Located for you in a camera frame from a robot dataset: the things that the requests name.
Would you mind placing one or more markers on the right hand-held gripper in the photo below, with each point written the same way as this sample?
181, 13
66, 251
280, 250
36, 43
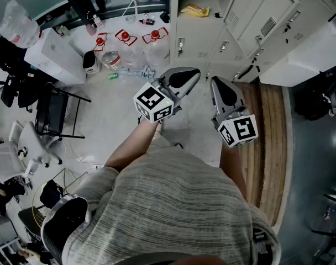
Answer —
240, 131

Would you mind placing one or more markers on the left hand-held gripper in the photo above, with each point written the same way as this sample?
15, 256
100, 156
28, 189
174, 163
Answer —
152, 101

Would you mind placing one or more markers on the grey wall cabinet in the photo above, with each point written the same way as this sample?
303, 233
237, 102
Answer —
195, 37

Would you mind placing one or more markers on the yellow snack packet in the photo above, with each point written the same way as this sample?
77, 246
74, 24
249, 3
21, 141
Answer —
195, 10

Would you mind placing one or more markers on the person's right forearm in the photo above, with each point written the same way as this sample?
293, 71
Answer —
231, 164

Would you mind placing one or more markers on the person's left forearm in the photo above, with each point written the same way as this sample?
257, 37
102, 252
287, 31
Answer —
135, 145

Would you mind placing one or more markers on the clear water jug red cap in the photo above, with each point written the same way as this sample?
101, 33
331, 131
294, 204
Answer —
129, 51
157, 48

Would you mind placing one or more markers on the grey power strip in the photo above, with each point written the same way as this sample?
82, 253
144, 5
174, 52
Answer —
137, 72

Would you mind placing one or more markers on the wooden platform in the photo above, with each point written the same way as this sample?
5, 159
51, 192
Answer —
267, 148

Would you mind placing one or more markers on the person's beige trousers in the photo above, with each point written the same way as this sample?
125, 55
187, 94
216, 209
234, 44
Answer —
158, 139

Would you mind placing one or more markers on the person's right shoe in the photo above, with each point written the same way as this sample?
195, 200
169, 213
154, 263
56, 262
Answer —
179, 145

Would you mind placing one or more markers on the dark cola bottle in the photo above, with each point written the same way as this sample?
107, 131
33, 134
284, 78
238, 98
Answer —
146, 22

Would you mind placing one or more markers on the green drink can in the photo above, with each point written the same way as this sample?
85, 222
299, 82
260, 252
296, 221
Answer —
112, 76

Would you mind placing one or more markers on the small black clip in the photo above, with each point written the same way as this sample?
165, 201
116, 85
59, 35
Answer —
218, 15

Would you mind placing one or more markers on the clear water jug red label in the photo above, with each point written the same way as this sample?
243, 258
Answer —
110, 57

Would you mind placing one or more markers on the clear tape roll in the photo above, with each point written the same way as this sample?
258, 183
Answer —
131, 19

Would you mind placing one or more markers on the black bag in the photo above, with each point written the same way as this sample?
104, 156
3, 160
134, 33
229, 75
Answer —
314, 101

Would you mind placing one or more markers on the large white box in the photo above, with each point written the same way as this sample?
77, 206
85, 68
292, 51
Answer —
309, 54

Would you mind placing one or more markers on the small clear bottle red label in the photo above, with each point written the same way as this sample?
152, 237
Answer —
98, 22

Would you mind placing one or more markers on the pink cup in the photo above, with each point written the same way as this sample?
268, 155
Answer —
91, 29

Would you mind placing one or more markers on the person in grey shirt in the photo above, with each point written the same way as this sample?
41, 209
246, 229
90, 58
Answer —
170, 203

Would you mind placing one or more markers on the white power strip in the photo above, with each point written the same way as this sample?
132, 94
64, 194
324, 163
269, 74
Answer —
98, 166

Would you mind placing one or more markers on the white cardboard box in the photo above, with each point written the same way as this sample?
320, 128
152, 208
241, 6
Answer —
52, 54

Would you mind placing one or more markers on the black folding chair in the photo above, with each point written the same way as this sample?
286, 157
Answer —
50, 112

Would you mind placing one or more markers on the dark metal machinery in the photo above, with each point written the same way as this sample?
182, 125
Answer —
331, 225

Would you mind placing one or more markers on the white office chair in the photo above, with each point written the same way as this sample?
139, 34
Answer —
30, 145

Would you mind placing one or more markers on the black office chair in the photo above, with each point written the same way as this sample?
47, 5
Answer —
10, 92

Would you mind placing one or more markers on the clear bag of plastic bottles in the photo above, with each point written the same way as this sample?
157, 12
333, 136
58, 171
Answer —
18, 23

